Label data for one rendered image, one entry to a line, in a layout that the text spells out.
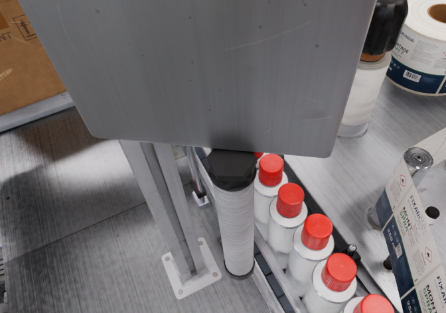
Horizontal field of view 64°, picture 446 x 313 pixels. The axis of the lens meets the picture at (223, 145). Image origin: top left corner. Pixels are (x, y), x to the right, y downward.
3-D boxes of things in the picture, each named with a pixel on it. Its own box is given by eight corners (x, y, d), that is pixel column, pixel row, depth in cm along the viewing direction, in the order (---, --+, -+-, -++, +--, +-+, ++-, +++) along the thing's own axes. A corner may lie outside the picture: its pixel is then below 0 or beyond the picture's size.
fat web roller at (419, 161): (399, 224, 63) (445, 162, 49) (379, 235, 62) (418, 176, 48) (381, 203, 66) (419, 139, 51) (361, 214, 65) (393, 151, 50)
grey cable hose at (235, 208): (261, 273, 40) (267, 166, 24) (232, 288, 39) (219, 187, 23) (245, 247, 42) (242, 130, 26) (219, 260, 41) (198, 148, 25)
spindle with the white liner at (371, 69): (375, 128, 77) (430, -3, 54) (341, 144, 75) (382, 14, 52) (349, 102, 82) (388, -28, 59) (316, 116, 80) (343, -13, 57)
